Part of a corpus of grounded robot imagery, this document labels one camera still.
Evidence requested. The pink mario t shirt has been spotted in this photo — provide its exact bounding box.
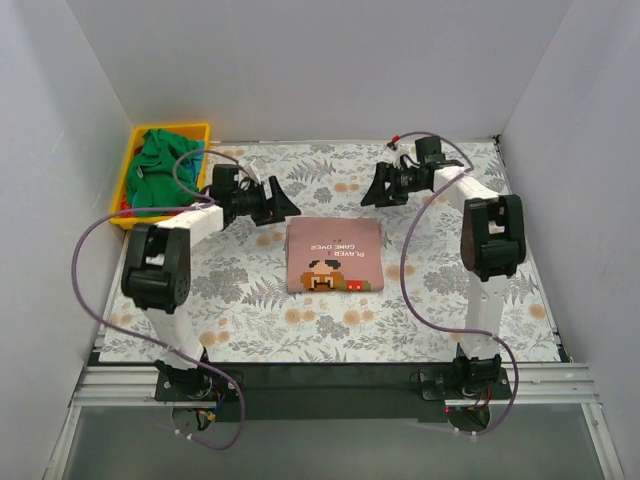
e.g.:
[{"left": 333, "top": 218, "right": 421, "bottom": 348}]
[{"left": 286, "top": 217, "right": 384, "bottom": 294}]

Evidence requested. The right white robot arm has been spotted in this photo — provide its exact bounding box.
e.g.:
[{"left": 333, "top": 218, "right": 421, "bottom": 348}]
[{"left": 361, "top": 131, "right": 526, "bottom": 398}]

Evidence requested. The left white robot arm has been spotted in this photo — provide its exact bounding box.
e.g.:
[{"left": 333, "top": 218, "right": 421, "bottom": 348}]
[{"left": 121, "top": 164, "right": 301, "bottom": 400}]

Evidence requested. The blue t shirt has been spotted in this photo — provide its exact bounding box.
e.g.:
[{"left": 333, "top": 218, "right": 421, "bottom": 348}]
[{"left": 182, "top": 141, "right": 206, "bottom": 180}]

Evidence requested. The yellow plastic bin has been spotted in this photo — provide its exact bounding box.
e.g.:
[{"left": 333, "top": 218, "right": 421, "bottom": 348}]
[{"left": 111, "top": 123, "right": 211, "bottom": 230}]

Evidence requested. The green t shirt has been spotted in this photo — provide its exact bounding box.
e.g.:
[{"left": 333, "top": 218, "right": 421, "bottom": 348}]
[{"left": 126, "top": 129, "right": 198, "bottom": 208}]

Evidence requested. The red t shirt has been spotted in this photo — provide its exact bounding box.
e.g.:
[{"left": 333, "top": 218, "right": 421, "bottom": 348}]
[{"left": 118, "top": 193, "right": 139, "bottom": 219}]

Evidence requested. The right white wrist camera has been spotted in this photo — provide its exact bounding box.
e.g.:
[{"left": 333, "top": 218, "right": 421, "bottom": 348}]
[{"left": 387, "top": 137, "right": 413, "bottom": 169}]

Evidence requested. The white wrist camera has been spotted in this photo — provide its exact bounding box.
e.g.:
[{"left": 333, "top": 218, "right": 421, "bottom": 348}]
[
  {"left": 244, "top": 160, "right": 263, "bottom": 185},
  {"left": 387, "top": 137, "right": 413, "bottom": 169}
]

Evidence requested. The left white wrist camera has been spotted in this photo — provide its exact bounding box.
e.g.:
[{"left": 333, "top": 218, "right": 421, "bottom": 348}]
[{"left": 244, "top": 160, "right": 263, "bottom": 185}]

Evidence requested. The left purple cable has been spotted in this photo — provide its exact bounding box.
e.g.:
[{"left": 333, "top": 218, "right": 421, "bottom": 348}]
[{"left": 71, "top": 148, "right": 247, "bottom": 451}]

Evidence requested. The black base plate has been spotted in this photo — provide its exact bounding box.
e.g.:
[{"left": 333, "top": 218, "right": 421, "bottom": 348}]
[{"left": 154, "top": 360, "right": 512, "bottom": 422}]

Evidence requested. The aluminium frame rail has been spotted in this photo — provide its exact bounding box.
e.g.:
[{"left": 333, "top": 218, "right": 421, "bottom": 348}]
[{"left": 72, "top": 363, "right": 599, "bottom": 407}]

